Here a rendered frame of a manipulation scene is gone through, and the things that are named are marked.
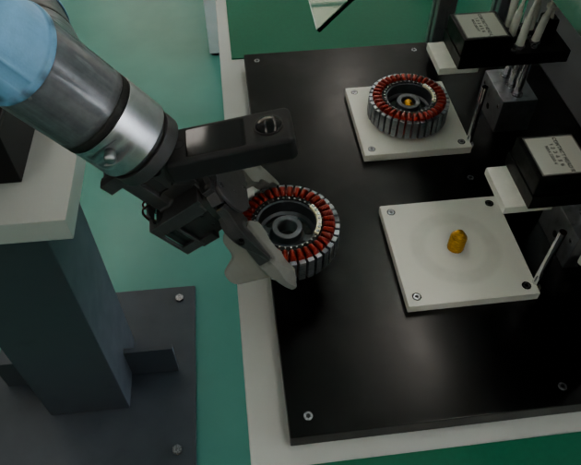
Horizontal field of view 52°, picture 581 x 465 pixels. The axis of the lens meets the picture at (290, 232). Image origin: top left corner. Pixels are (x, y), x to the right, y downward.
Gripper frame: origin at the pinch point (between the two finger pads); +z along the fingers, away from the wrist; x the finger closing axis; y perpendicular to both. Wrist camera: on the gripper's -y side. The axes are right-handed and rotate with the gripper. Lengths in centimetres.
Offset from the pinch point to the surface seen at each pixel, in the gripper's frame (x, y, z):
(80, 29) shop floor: -185, 100, 38
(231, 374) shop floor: -24, 58, 62
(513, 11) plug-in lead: -25.8, -31.2, 12.9
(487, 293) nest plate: 7.5, -13.9, 16.6
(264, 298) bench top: 2.5, 7.9, 5.1
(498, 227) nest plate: -1.5, -17.6, 19.6
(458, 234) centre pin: 0.9, -14.0, 13.6
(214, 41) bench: -158, 53, 64
